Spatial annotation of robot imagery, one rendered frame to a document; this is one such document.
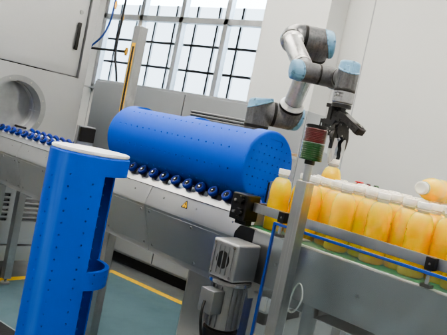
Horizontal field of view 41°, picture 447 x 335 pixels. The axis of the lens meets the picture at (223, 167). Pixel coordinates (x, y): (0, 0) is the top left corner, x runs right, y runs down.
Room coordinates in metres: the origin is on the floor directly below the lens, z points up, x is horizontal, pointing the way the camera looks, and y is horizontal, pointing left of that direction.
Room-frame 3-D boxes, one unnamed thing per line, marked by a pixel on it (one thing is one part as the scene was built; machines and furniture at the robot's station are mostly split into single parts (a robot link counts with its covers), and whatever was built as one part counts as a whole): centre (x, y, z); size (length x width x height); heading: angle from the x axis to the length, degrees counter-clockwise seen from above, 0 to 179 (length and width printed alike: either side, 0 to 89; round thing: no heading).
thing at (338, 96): (2.10, -0.36, 1.39); 0.08 x 0.08 x 0.05
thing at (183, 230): (2.91, 0.54, 0.79); 2.17 x 0.29 x 0.34; 46
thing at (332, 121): (2.11, -0.36, 1.31); 0.09 x 0.08 x 0.12; 46
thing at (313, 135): (1.65, -0.23, 1.23); 0.06 x 0.06 x 0.04
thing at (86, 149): (2.12, 0.48, 1.03); 0.28 x 0.28 x 0.01
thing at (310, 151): (1.65, -0.23, 1.18); 0.06 x 0.06 x 0.05
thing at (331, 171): (2.09, -0.38, 1.06); 0.07 x 0.07 x 0.19
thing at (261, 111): (2.79, -0.12, 1.33); 0.13 x 0.12 x 0.14; 100
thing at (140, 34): (3.45, 0.63, 0.85); 0.06 x 0.06 x 1.70; 46
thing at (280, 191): (2.00, -0.21, 1.00); 0.07 x 0.07 x 0.19
